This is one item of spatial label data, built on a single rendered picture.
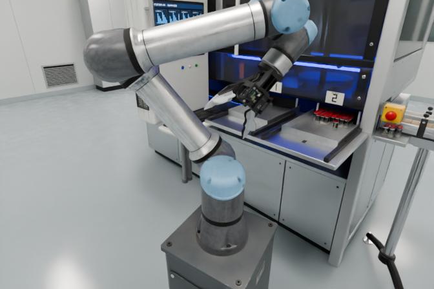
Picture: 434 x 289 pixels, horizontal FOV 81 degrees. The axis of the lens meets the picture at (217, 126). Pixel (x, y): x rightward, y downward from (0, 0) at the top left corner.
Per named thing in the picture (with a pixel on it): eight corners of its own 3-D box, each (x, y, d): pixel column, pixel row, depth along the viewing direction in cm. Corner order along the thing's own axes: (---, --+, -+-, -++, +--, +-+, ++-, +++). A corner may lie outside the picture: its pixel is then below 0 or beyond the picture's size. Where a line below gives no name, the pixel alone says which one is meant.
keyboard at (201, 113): (208, 109, 176) (208, 106, 175) (223, 113, 168) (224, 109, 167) (163, 126, 147) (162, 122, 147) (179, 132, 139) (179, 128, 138)
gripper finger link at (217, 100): (205, 103, 64) (239, 93, 65) (200, 98, 69) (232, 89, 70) (208, 115, 65) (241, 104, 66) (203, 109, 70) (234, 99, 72)
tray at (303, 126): (312, 114, 144) (313, 108, 143) (361, 126, 127) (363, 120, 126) (281, 131, 121) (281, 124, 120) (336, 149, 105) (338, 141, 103)
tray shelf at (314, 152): (256, 103, 170) (256, 100, 169) (372, 132, 125) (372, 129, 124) (204, 122, 138) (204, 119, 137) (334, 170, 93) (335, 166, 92)
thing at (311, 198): (212, 128, 350) (211, 64, 317) (381, 193, 218) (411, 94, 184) (149, 153, 284) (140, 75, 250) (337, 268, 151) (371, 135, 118)
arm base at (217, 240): (232, 266, 65) (233, 236, 61) (185, 240, 72) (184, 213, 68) (256, 228, 76) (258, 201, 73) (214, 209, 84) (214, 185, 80)
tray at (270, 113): (262, 102, 166) (263, 97, 164) (299, 111, 149) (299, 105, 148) (228, 115, 143) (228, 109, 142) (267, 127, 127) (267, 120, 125)
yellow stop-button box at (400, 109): (384, 116, 118) (388, 101, 115) (402, 120, 113) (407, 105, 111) (380, 120, 113) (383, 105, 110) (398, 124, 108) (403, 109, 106)
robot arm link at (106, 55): (51, 40, 46) (311, -27, 46) (77, 37, 56) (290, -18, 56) (79, 99, 51) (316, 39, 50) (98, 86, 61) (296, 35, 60)
